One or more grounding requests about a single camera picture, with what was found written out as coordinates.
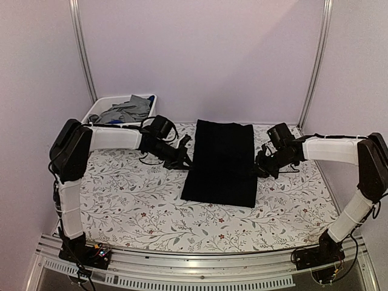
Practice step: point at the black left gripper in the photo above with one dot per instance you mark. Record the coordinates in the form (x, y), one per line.
(177, 162)

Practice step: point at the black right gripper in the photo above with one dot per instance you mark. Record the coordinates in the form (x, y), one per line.
(261, 168)

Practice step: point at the black t-shirt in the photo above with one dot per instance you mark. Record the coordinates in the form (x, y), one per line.
(223, 165)

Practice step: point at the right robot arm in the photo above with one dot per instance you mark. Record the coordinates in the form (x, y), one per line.
(355, 168)

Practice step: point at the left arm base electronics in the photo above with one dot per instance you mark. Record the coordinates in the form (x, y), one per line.
(84, 255)

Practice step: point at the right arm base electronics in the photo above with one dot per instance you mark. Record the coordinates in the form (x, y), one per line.
(318, 260)

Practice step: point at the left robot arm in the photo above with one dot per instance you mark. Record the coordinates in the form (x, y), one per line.
(82, 163)

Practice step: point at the grey garment in bin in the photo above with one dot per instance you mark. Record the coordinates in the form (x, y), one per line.
(127, 110)

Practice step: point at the blue garment in bin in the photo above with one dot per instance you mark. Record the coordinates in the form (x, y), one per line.
(151, 98)

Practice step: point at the floral tablecloth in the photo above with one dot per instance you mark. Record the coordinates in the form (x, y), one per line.
(291, 211)

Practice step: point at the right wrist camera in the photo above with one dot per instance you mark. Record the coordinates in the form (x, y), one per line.
(280, 136)

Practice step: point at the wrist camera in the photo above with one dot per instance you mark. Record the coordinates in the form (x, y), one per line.
(280, 136)
(161, 127)

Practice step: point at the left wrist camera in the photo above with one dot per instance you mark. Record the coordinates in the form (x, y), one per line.
(161, 127)

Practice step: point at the aluminium front rail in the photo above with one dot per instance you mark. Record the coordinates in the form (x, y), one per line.
(132, 269)

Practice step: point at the right aluminium frame post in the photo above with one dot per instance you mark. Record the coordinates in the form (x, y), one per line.
(319, 56)

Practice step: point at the aluminium frame post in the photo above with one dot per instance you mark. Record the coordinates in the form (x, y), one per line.
(319, 56)
(82, 50)

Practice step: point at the left aluminium frame post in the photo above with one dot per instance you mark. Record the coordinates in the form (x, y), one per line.
(82, 50)

